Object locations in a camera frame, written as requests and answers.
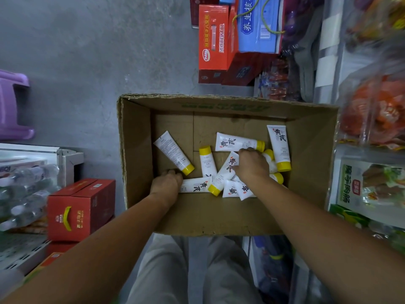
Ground person's left hand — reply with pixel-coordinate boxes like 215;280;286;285
150;169;184;204

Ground person's right hand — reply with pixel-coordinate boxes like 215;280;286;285
232;148;270;187

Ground white yellow-capped cream tube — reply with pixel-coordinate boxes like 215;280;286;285
208;151;240;197
179;177;213;194

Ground person's right forearm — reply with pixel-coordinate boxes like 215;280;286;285
249;176;405;304

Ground person's left forearm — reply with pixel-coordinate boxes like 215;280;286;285
0;191;178;304

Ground pile of white tubes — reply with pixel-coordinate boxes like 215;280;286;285
153;125;292;201

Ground open brown cardboard box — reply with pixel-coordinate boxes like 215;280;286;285
117;94;340;237

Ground bag of red snack packets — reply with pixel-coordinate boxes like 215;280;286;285
255;58;302;102

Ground person's grey trousers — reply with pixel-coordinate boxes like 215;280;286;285
126;233;264;304

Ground white metal shelf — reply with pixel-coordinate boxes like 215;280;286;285
0;142;85;276

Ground blue plastic packet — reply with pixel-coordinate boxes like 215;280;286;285
251;236;296;295

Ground orange-red gift carton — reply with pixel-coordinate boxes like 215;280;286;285
198;4;230;72

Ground blue gift bag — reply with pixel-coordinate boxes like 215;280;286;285
237;0;285;54

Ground green label snack packet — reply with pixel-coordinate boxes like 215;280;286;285
328;149;405;230

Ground clear bag of orange snacks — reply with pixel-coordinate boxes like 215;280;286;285
336;68;405;147

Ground shrink-wrapped pack of water bottles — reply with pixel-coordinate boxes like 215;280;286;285
0;164;61;232

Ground flat orange box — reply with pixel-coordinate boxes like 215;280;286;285
24;243;78;284

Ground purple plastic stool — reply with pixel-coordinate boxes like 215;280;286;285
0;69;35;140

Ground red carton with yellow handle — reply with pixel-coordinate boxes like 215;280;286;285
47;178;116;243

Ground white shelf rail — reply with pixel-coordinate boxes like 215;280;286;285
313;0;350;105

